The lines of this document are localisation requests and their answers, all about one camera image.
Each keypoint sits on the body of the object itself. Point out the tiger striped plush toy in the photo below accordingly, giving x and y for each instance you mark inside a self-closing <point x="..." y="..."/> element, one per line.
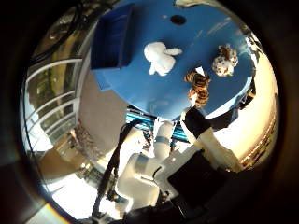
<point x="199" y="90"/>

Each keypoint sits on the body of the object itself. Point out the white plush toy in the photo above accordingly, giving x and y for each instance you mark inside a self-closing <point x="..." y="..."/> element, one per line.
<point x="160" y="59"/>

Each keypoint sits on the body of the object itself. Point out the blue plastic container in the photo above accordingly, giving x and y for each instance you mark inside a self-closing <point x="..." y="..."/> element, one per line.
<point x="112" y="37"/>

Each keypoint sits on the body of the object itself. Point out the spotted leopard plush toy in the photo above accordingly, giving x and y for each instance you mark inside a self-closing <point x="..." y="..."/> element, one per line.
<point x="224" y="63"/>

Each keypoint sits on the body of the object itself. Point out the black round table grommet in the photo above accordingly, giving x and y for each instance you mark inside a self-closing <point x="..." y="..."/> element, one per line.
<point x="178" y="19"/>

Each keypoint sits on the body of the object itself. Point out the black bracket under table edge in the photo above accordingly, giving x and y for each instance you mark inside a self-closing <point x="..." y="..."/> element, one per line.
<point x="248" y="93"/>

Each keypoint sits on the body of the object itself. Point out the white window frame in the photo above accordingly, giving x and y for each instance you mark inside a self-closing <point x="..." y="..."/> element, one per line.
<point x="49" y="67"/>

